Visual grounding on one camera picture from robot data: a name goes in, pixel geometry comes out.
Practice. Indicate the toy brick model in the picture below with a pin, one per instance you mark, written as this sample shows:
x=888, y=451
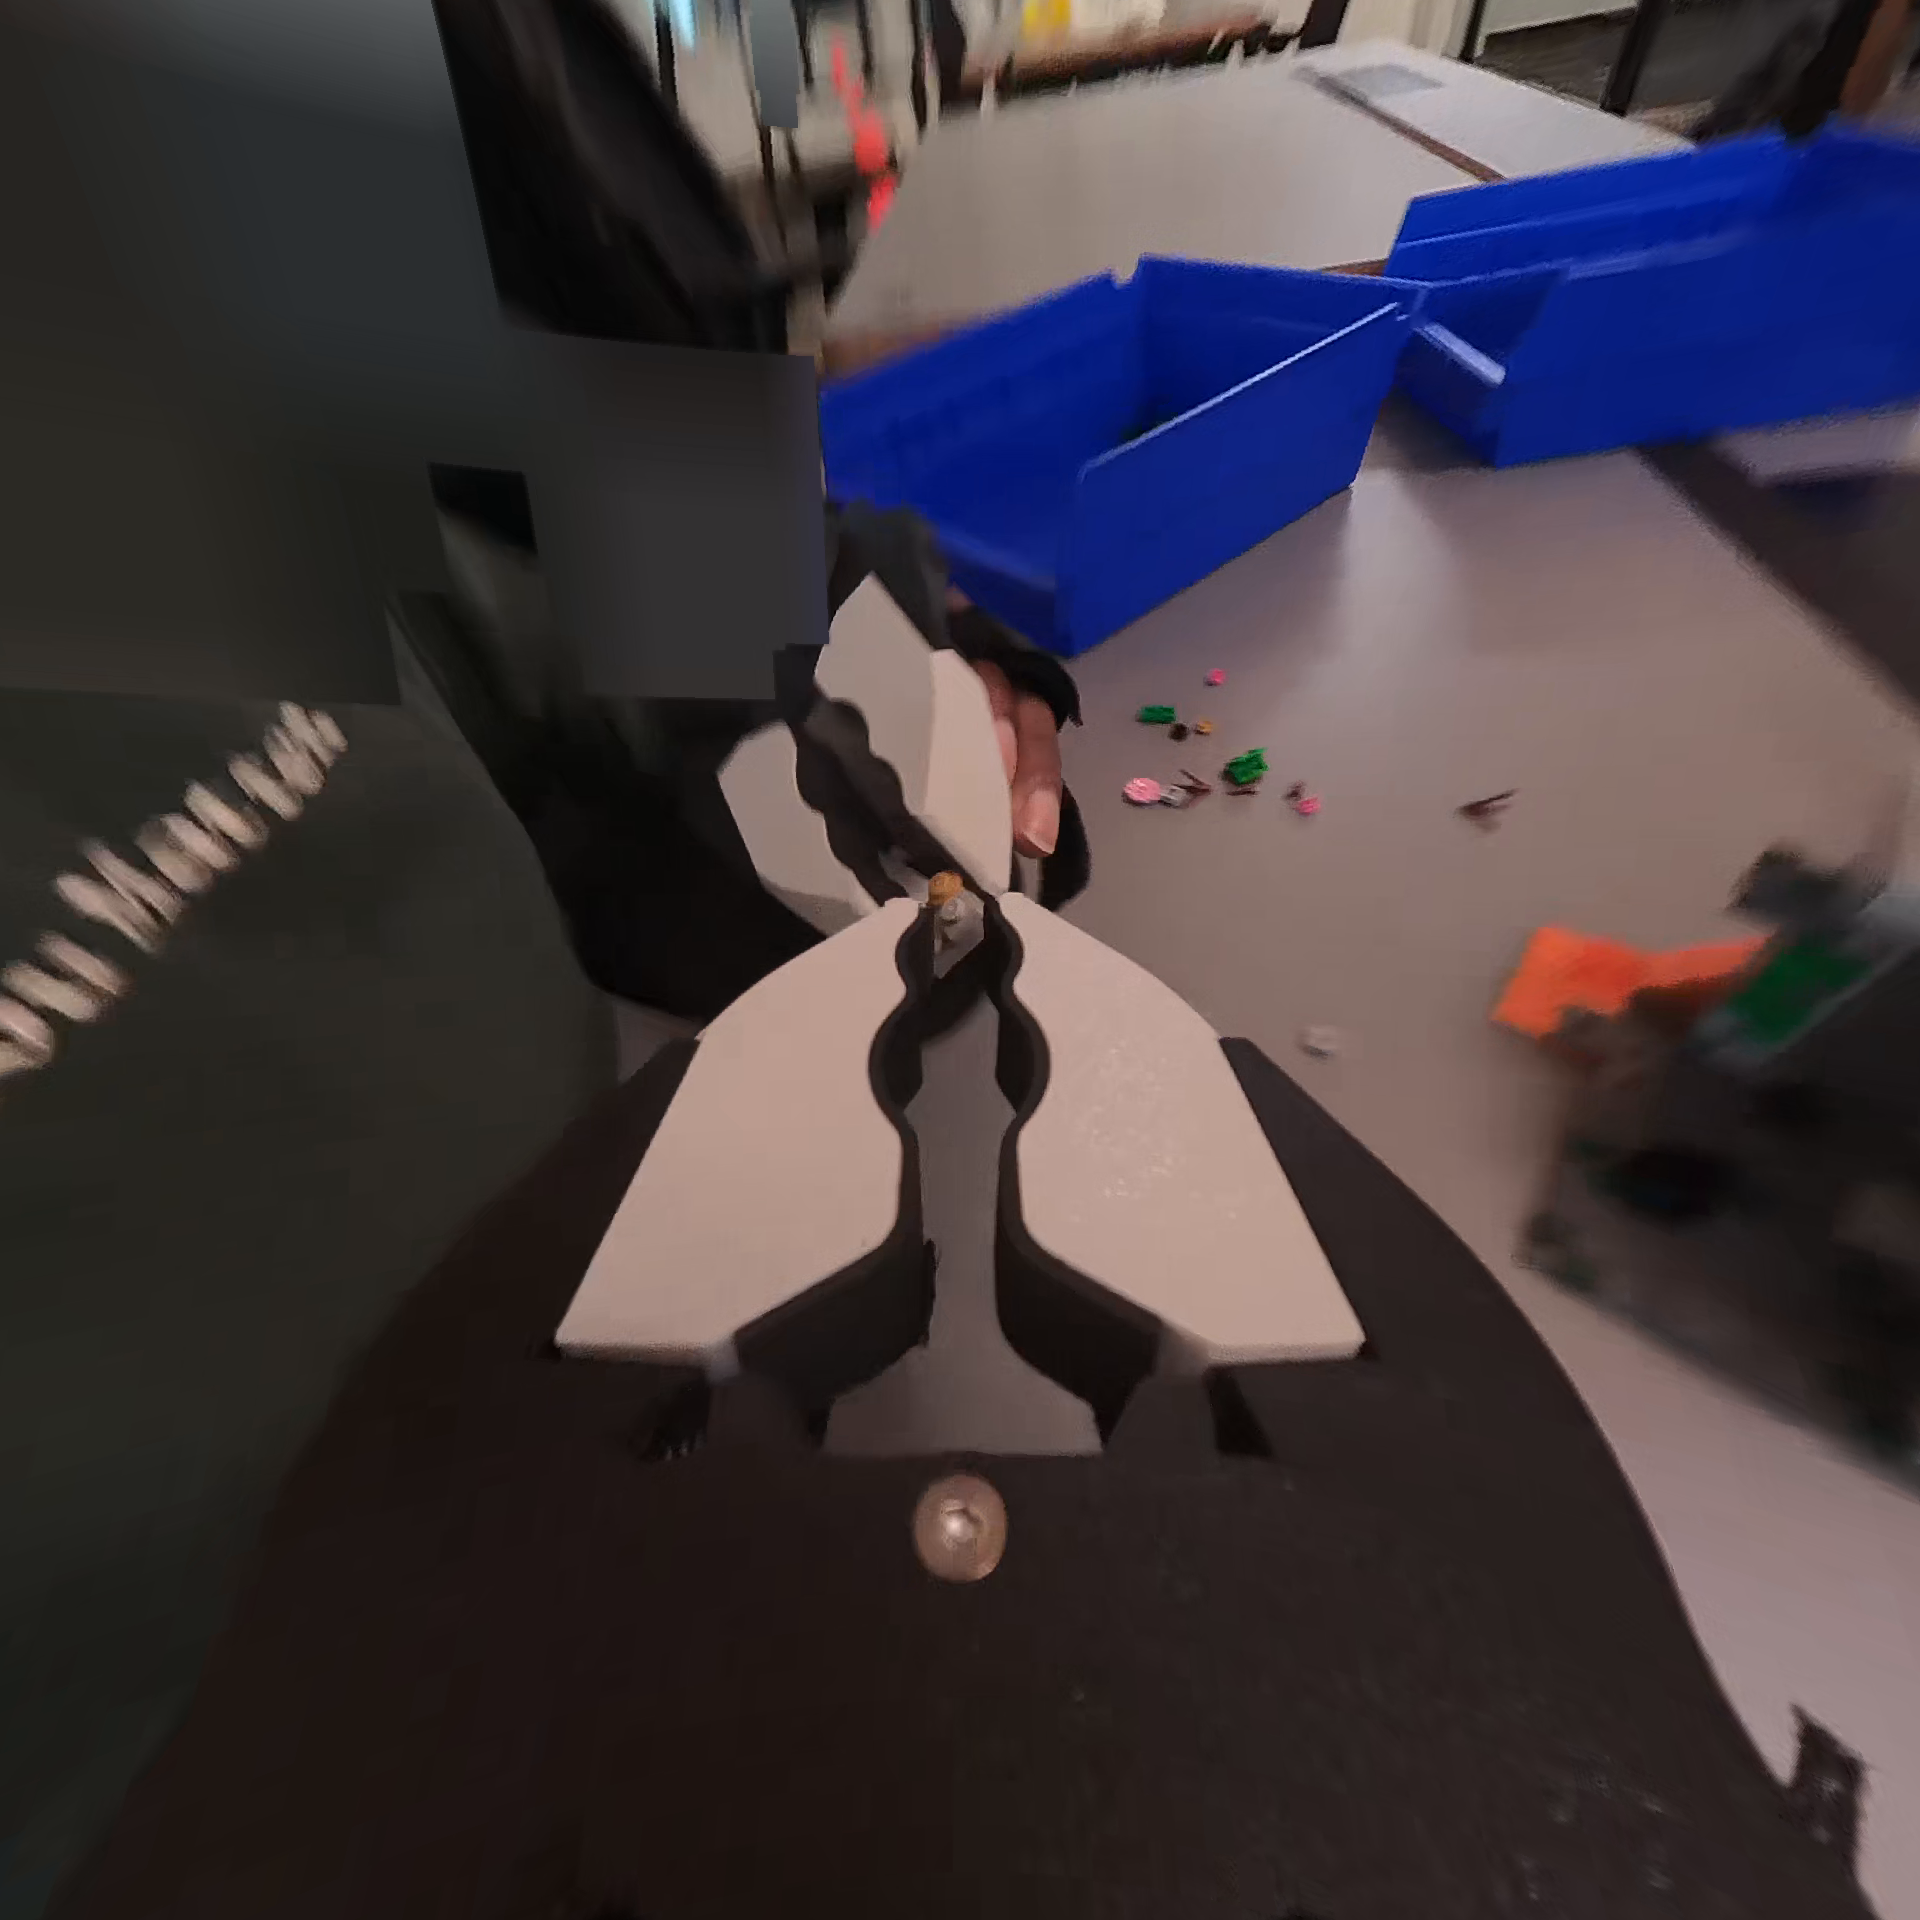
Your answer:
x=1755, y=1080

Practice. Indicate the person's left hand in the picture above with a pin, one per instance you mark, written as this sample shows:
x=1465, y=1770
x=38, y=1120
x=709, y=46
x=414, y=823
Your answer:
x=1034, y=764

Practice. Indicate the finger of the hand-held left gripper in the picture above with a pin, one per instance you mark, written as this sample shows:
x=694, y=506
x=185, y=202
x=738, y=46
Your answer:
x=938, y=735
x=772, y=833

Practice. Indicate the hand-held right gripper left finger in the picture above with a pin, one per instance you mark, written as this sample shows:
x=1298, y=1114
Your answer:
x=750, y=1170

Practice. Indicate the small pink round piece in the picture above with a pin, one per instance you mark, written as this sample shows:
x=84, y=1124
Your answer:
x=1148, y=791

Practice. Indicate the grey brick with tan stud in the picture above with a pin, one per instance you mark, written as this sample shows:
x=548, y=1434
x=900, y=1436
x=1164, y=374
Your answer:
x=948, y=908

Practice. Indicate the person's dark green shirt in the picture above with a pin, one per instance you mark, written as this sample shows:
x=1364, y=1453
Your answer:
x=271, y=1200

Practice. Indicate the black office chair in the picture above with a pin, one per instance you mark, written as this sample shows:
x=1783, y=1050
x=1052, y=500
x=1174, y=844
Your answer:
x=600, y=164

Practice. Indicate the blue plastic bin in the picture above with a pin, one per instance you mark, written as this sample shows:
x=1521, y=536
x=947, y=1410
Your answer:
x=1651, y=345
x=1201, y=494

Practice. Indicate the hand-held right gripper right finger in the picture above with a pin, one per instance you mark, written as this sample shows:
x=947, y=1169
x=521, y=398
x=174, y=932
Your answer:
x=1154, y=1170

